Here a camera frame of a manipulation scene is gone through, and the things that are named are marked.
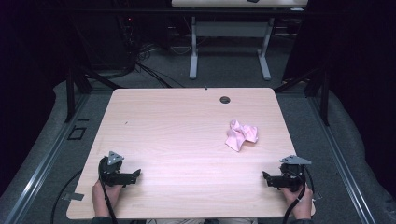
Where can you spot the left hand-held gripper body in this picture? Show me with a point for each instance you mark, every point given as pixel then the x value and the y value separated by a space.
pixel 109 174

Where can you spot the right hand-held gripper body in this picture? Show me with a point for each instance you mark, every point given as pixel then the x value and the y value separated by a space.
pixel 292 177

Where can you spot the pink cloth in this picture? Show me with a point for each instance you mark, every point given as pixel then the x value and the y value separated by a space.
pixel 240 134

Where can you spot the person's left hand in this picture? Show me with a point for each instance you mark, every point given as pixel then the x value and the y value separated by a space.
pixel 101 199

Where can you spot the person's right hand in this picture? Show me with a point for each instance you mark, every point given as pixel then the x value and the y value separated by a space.
pixel 303 205

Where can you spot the short black tape strip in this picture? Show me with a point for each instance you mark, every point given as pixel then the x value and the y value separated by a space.
pixel 83 119

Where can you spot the dark equipment rack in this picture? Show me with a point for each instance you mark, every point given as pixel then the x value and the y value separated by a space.
pixel 128 40

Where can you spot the white desk with grey legs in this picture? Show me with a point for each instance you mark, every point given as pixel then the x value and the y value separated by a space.
pixel 230 29

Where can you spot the black horizontal crossbar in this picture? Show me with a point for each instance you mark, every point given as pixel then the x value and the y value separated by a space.
pixel 124 10

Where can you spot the grey metal table bracket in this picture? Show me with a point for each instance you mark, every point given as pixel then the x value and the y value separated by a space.
pixel 317 195
pixel 73 196

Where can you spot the aluminium floor rail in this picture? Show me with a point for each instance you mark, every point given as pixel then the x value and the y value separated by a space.
pixel 342 168
pixel 40 168

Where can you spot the black metal stand frame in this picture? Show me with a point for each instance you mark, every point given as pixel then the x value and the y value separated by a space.
pixel 71 93
pixel 324 99

